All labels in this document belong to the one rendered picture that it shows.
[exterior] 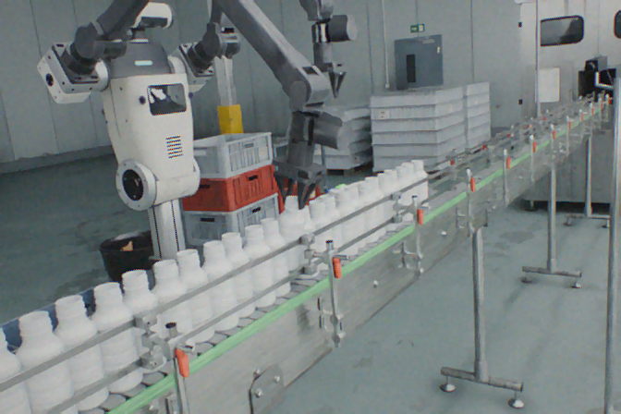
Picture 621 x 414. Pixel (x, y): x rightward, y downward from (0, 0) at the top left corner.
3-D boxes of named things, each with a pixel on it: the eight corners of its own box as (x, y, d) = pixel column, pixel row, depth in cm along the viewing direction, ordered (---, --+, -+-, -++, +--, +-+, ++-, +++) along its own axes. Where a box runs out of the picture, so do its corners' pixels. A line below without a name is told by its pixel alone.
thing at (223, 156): (226, 178, 360) (223, 143, 355) (176, 178, 378) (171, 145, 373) (274, 163, 413) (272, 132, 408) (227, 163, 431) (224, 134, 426)
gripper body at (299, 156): (310, 180, 116) (314, 145, 113) (269, 167, 120) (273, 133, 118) (326, 175, 121) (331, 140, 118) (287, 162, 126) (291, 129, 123)
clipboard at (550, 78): (560, 102, 521) (560, 65, 513) (533, 103, 533) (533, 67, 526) (560, 102, 523) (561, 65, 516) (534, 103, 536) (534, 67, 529)
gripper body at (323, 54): (315, 70, 169) (313, 44, 167) (346, 67, 163) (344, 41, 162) (303, 71, 164) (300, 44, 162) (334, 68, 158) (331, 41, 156)
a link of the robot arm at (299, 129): (302, 104, 120) (286, 107, 115) (330, 112, 116) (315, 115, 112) (298, 137, 122) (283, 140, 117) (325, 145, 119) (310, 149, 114)
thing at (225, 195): (231, 212, 366) (226, 178, 361) (180, 211, 384) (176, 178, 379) (278, 192, 418) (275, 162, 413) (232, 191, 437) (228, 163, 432)
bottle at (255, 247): (255, 311, 115) (246, 233, 111) (242, 303, 120) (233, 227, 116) (281, 303, 118) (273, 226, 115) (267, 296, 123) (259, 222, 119)
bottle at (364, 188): (362, 237, 161) (359, 179, 158) (382, 238, 158) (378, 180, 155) (353, 243, 156) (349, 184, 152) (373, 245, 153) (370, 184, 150)
